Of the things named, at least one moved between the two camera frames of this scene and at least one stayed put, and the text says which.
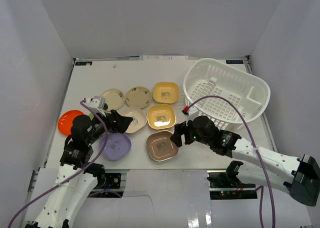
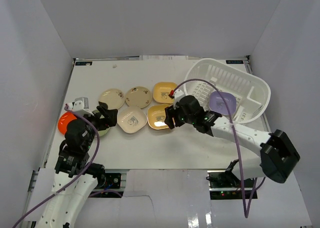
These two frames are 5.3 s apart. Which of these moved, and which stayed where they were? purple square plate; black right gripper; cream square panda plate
Moved: purple square plate; black right gripper
Stayed: cream square panda plate
